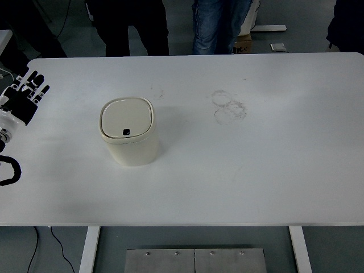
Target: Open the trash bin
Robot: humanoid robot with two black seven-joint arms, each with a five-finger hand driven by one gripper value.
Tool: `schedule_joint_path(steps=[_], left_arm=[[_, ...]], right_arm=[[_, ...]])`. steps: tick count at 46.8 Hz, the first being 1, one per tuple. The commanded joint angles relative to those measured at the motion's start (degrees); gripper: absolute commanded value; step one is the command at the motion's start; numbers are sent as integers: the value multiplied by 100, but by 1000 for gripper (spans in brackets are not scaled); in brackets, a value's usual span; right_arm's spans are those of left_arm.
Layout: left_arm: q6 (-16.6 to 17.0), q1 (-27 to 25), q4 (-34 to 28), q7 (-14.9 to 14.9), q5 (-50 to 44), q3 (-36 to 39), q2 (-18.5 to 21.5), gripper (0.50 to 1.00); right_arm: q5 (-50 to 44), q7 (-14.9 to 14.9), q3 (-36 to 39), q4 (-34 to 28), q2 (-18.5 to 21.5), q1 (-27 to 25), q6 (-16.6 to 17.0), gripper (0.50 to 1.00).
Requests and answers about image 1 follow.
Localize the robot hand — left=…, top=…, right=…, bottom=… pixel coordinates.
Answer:
left=0, top=67, right=51, bottom=134

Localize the cream lidded trash bin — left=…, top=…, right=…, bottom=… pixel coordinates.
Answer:
left=98, top=97, right=160, bottom=167

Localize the white side table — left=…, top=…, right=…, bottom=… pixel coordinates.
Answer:
left=0, top=29, right=13, bottom=55

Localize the person in dark clothes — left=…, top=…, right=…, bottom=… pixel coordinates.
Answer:
left=0, top=0, right=68, bottom=69

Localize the person in black trousers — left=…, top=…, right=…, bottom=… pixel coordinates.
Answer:
left=84, top=0, right=170, bottom=57

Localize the white table leg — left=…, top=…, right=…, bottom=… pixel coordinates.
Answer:
left=78, top=226, right=101, bottom=273
left=289, top=226, right=313, bottom=273

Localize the grey metal plate with screws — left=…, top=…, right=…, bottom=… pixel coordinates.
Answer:
left=124, top=249, right=196, bottom=273
left=195, top=248, right=267, bottom=273

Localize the person in blue jeans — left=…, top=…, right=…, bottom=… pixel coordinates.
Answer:
left=191, top=0, right=254, bottom=56

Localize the brown cardboard box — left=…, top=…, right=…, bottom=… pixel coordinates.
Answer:
left=231, top=33, right=254, bottom=55

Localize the white furniture base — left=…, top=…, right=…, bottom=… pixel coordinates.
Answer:
left=241, top=0, right=287, bottom=36

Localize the person in dark jacket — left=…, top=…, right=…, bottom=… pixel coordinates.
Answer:
left=325, top=0, right=364, bottom=55

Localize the thin white cable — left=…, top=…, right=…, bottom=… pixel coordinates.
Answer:
left=0, top=68, right=15, bottom=84

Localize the thin black hanging cable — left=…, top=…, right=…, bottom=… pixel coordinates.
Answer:
left=56, top=0, right=71, bottom=38

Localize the black floor cable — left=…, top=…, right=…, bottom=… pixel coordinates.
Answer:
left=27, top=226, right=39, bottom=273
left=49, top=226, right=76, bottom=273

